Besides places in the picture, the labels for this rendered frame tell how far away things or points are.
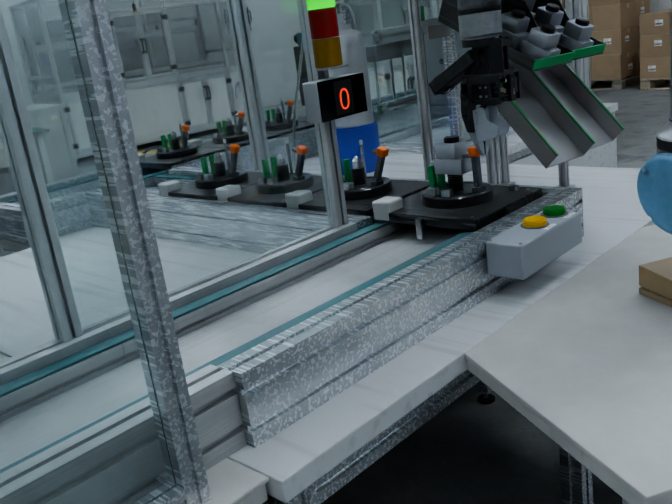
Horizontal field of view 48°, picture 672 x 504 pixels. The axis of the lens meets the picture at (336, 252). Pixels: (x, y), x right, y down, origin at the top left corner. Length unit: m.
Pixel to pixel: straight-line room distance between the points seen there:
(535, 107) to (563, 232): 0.47
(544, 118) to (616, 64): 8.71
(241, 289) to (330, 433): 0.37
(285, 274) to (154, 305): 0.55
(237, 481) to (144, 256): 0.29
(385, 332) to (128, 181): 0.49
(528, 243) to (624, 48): 9.27
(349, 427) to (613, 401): 0.32
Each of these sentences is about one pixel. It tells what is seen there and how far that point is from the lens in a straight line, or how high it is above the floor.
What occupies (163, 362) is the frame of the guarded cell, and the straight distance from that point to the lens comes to 0.79.
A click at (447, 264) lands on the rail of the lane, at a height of 0.96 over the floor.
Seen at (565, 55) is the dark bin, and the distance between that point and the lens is 1.68.
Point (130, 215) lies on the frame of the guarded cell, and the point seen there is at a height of 1.19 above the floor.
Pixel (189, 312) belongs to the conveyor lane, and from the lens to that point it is 1.18.
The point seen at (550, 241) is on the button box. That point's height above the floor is 0.94.
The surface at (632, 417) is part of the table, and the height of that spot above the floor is 0.86.
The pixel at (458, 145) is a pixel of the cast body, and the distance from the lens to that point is 1.47.
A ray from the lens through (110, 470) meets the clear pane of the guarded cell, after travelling 0.80.
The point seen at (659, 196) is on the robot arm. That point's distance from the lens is 1.08.
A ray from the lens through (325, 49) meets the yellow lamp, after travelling 1.37.
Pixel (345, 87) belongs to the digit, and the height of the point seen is 1.22.
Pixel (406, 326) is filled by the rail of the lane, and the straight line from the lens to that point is 1.12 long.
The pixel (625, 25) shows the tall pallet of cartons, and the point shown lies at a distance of 10.49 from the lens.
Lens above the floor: 1.34
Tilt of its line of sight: 17 degrees down
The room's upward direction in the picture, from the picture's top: 8 degrees counter-clockwise
